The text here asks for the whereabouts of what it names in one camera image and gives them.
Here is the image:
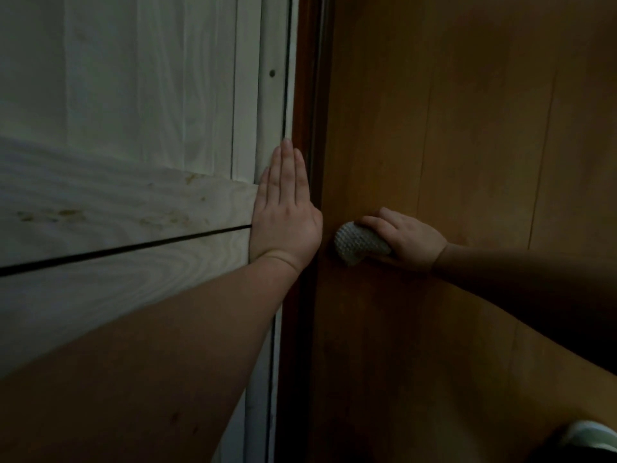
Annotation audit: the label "person's right forearm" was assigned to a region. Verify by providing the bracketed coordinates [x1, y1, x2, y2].
[431, 243, 617, 377]

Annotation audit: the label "grey cleaning cloth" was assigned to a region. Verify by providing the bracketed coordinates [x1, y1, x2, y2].
[334, 221, 393, 268]

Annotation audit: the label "person's left hand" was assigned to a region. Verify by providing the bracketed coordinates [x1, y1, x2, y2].
[249, 138, 324, 275]

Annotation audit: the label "person's right hand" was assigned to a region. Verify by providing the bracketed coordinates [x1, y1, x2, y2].
[354, 206, 450, 275]

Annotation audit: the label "white louvred wardrobe door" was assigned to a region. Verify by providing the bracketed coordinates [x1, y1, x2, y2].
[0, 227, 282, 463]
[0, 0, 265, 269]

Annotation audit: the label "green white sneaker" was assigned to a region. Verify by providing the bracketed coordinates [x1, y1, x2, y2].
[561, 419, 617, 454]

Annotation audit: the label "black shorts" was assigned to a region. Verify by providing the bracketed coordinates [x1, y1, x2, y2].
[525, 440, 617, 463]

